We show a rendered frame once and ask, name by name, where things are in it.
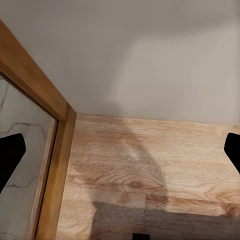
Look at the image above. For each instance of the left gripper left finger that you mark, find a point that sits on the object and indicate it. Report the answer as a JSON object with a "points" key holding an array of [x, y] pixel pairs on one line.
{"points": [[12, 149]]}

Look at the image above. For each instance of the door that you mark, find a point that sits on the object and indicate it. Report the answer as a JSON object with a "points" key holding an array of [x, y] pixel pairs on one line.
{"points": [[30, 104]]}

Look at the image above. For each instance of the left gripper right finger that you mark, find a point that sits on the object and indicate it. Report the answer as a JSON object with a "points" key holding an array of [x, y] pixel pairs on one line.
{"points": [[232, 149]]}

